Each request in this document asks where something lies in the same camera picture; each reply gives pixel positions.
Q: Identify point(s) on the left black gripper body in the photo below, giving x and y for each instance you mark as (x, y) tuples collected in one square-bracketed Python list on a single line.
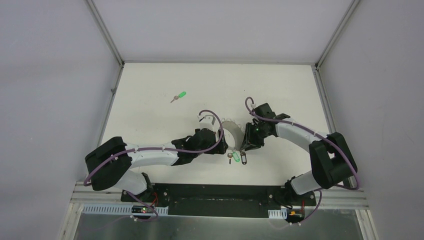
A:
[(219, 143)]

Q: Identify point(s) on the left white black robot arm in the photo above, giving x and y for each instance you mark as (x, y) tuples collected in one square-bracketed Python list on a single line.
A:
[(110, 165)]

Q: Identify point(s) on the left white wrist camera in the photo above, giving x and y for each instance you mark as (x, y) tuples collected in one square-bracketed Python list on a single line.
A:
[(207, 122)]

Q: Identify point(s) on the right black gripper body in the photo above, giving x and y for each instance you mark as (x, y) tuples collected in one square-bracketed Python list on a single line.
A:
[(255, 134)]

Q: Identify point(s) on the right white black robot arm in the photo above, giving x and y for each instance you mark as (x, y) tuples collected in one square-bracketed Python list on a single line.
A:
[(330, 157)]

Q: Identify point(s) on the white cable duct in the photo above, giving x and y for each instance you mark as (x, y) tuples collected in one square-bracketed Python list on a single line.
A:
[(277, 214), (117, 209)]

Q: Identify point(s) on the large wire keyring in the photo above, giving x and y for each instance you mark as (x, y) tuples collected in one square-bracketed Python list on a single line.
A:
[(233, 133)]

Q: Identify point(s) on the left aluminium frame post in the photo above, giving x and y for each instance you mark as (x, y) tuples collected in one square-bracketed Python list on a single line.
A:
[(111, 76)]

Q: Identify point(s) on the left white cable duct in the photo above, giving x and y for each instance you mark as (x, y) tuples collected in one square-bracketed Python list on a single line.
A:
[(117, 209)]

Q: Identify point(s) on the right white cable duct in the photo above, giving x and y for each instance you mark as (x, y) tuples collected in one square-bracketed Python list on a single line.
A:
[(277, 214)]

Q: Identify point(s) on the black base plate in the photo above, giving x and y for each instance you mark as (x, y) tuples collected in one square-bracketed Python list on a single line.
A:
[(238, 201)]

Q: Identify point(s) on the right aluminium frame post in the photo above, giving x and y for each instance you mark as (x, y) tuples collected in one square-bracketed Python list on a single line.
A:
[(359, 205)]

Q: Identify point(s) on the aluminium frame post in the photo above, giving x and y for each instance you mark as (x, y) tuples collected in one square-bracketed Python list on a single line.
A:
[(111, 76), (359, 205)]

